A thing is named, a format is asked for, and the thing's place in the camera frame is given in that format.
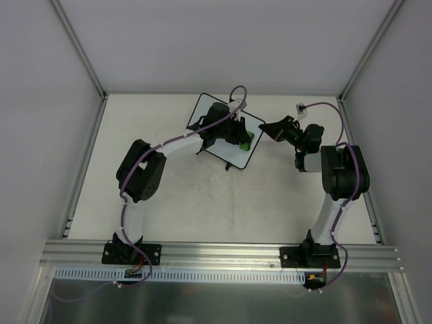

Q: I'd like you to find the green bone-shaped eraser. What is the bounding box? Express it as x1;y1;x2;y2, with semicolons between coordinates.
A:
239;132;254;151

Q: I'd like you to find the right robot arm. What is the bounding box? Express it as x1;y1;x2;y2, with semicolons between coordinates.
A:
259;116;370;267

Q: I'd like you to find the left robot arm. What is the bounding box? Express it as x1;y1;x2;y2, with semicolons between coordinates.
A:
112;99;254;263

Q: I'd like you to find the white board with black frame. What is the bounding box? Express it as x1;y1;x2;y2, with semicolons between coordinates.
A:
187;92;265;169

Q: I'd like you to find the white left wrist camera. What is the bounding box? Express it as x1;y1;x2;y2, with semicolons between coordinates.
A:
228;99;247;121

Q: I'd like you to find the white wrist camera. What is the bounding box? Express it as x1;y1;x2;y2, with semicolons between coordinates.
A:
296;103;307;121
228;99;247;121

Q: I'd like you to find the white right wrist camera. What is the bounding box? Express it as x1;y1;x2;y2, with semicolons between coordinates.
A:
296;103;307;121

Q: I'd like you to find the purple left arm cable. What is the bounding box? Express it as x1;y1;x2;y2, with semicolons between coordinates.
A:
50;84;251;301

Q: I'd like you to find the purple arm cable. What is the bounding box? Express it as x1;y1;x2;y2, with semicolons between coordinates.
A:
286;101;360;298
50;84;251;301

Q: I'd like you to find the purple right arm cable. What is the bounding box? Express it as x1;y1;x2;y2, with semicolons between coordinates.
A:
286;101;360;298

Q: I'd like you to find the right aluminium frame profile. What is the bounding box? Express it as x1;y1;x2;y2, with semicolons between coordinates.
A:
340;1;411;246

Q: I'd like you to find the aluminium frame profile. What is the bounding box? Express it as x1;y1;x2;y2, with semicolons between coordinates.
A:
49;1;107;240
340;1;411;246

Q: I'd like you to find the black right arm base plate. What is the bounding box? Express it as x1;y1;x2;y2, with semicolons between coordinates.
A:
279;244;341;269

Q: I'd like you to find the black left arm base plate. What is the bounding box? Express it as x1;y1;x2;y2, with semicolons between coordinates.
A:
101;242;162;266

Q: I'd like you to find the left aluminium frame profile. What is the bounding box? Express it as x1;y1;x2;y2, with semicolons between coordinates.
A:
49;1;107;240

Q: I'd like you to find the white slotted cable duct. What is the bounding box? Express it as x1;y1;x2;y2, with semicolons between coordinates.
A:
53;267;306;285

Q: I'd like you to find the aluminium front rail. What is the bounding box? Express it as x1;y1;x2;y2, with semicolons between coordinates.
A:
39;240;405;273

